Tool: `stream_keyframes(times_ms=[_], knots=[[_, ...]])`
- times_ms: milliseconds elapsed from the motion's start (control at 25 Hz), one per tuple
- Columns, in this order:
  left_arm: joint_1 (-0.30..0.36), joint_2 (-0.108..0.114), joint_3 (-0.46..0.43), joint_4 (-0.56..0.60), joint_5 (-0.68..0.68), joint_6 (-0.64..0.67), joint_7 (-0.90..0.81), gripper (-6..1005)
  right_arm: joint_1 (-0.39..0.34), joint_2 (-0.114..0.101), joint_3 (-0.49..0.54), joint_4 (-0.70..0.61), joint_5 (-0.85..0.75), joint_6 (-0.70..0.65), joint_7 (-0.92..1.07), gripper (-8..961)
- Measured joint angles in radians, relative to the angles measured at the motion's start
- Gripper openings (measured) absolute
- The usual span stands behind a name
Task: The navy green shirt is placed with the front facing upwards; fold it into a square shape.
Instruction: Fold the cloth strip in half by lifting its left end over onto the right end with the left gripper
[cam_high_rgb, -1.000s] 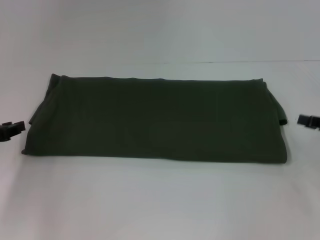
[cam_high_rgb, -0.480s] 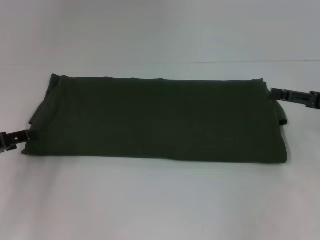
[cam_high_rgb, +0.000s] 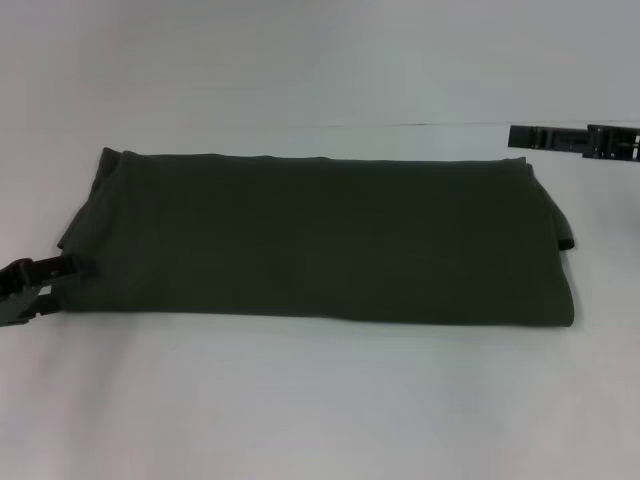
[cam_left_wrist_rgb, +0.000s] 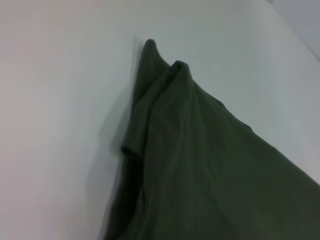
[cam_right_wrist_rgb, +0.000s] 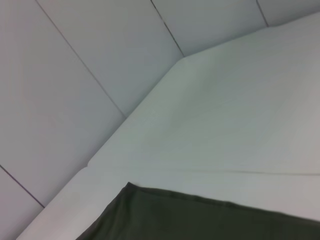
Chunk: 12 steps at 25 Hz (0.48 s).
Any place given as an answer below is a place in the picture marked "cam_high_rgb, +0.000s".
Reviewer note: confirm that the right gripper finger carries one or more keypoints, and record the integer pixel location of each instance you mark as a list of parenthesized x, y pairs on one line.
[(547, 136)]

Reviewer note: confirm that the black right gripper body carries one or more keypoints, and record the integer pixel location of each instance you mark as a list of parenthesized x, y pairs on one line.
[(612, 142)]

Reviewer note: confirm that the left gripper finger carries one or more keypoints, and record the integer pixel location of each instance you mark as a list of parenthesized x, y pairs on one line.
[(67, 267), (50, 309)]

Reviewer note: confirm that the dark green printed t-shirt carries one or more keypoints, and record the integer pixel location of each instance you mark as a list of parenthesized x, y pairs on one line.
[(320, 235)]

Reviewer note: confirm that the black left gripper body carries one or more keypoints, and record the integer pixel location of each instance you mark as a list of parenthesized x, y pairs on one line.
[(17, 292)]

